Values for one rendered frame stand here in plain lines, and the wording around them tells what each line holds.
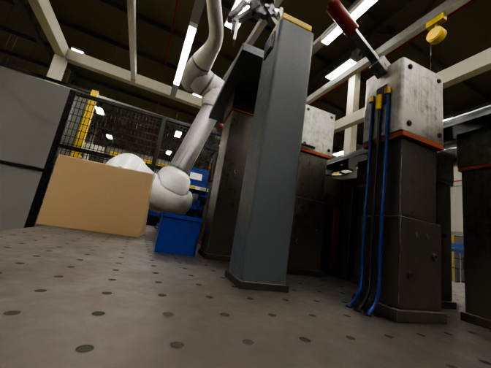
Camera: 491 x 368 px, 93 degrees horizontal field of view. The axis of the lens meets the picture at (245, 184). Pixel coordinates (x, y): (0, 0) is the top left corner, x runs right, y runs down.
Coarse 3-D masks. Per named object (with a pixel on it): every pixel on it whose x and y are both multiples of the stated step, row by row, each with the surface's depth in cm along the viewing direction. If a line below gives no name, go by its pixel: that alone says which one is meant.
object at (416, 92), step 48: (384, 96) 36; (432, 96) 35; (384, 144) 34; (432, 144) 34; (384, 192) 32; (432, 192) 33; (384, 240) 32; (432, 240) 32; (384, 288) 30; (432, 288) 30
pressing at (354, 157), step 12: (480, 108) 34; (444, 120) 38; (456, 120) 37; (468, 120) 37; (480, 120) 36; (444, 132) 41; (456, 132) 41; (444, 144) 45; (348, 156) 58; (360, 156) 58; (456, 156) 50; (336, 168) 70; (348, 168) 68
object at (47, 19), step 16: (32, 0) 308; (48, 0) 329; (48, 16) 339; (192, 16) 294; (48, 32) 362; (64, 48) 410; (80, 64) 432; (96, 64) 438; (112, 64) 449; (464, 64) 318; (480, 64) 301; (128, 80) 459; (144, 80) 470; (448, 80) 332; (176, 96) 494; (192, 96) 508; (336, 128) 520
